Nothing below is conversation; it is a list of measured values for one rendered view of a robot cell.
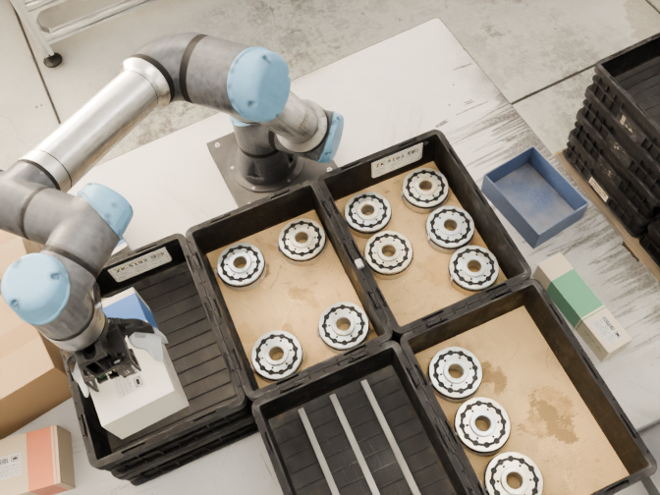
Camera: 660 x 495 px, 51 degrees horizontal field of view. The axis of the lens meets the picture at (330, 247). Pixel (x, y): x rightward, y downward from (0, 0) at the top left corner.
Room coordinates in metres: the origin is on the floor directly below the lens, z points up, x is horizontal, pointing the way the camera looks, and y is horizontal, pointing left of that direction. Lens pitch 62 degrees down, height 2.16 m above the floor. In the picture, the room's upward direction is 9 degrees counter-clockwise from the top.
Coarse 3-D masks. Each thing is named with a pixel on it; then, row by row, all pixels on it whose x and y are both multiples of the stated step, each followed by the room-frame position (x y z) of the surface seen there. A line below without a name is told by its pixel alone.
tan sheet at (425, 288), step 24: (432, 168) 0.87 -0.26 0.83; (384, 192) 0.82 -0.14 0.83; (408, 216) 0.75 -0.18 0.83; (360, 240) 0.71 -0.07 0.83; (480, 240) 0.66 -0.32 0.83; (432, 264) 0.62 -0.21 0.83; (384, 288) 0.59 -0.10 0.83; (408, 288) 0.58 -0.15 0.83; (432, 288) 0.57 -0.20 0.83; (408, 312) 0.52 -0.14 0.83
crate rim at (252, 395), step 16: (288, 192) 0.80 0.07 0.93; (320, 192) 0.78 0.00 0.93; (240, 208) 0.78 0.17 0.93; (208, 224) 0.75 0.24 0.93; (336, 224) 0.70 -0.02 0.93; (192, 240) 0.72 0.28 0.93; (192, 256) 0.68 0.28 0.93; (352, 256) 0.62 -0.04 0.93; (208, 288) 0.60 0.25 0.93; (368, 288) 0.55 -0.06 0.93; (224, 320) 0.53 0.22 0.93; (384, 320) 0.48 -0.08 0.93; (224, 336) 0.50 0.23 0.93; (384, 336) 0.45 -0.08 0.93; (352, 352) 0.43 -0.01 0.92; (240, 368) 0.43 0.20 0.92; (320, 368) 0.40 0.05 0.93; (272, 384) 0.39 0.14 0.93; (288, 384) 0.38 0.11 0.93
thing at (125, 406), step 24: (120, 312) 0.48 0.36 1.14; (144, 312) 0.48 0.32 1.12; (144, 360) 0.39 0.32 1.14; (168, 360) 0.41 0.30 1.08; (120, 384) 0.36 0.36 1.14; (144, 384) 0.35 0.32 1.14; (168, 384) 0.35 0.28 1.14; (96, 408) 0.33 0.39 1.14; (120, 408) 0.32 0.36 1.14; (144, 408) 0.32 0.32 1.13; (168, 408) 0.33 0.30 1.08; (120, 432) 0.30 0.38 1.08
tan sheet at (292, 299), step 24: (312, 216) 0.79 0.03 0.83; (240, 240) 0.76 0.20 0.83; (264, 240) 0.75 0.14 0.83; (216, 264) 0.70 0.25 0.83; (240, 264) 0.70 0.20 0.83; (288, 264) 0.68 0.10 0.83; (312, 264) 0.67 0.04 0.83; (336, 264) 0.66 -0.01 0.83; (264, 288) 0.63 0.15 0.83; (288, 288) 0.62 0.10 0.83; (312, 288) 0.61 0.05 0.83; (336, 288) 0.60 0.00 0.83; (240, 312) 0.58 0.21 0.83; (264, 312) 0.57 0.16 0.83; (288, 312) 0.57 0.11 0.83; (312, 312) 0.56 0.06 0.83; (240, 336) 0.53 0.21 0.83; (312, 336) 0.51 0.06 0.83; (312, 360) 0.45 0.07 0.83; (264, 384) 0.42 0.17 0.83
